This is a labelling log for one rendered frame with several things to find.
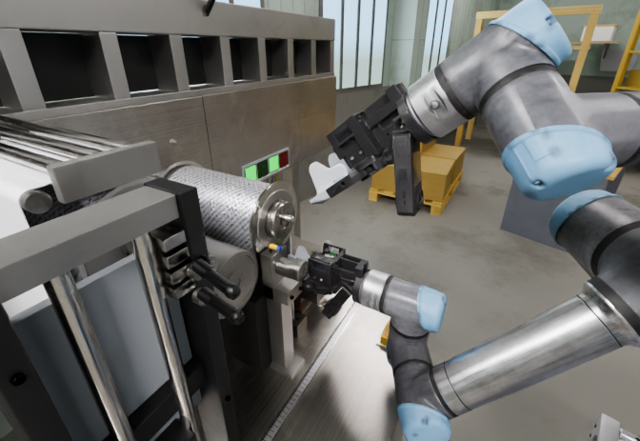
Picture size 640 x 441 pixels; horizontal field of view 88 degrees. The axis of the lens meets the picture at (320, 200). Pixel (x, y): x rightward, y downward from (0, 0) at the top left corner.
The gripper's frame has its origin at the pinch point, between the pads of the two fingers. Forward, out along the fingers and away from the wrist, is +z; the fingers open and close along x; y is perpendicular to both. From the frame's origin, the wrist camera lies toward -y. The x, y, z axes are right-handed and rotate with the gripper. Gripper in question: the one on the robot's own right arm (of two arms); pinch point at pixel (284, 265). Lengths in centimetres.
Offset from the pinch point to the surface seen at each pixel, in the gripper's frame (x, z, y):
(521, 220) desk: -264, -67, -94
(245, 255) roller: 14.6, -2.3, 12.3
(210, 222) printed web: 12.3, 8.3, 15.1
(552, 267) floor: -222, -92, -109
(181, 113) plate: -2.4, 30.1, 31.7
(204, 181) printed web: 8.8, 12.3, 21.7
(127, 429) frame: 43.8, -15.0, 15.9
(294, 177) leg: -73, 46, -11
